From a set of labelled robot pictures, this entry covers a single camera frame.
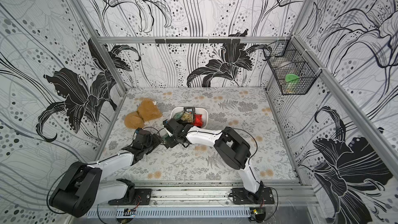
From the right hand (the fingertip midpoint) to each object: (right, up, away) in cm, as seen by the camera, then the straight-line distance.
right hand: (172, 138), depth 90 cm
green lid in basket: (+64, +35, -11) cm, 74 cm away
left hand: (-7, -2, +2) cm, 7 cm away
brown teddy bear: (-16, +17, +5) cm, 24 cm away
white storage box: (+15, +16, +11) cm, 24 cm away
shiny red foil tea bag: (+15, +10, +5) cm, 19 cm away
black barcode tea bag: (+10, +17, +11) cm, 22 cm away
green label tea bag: (+2, +13, +8) cm, 15 cm away
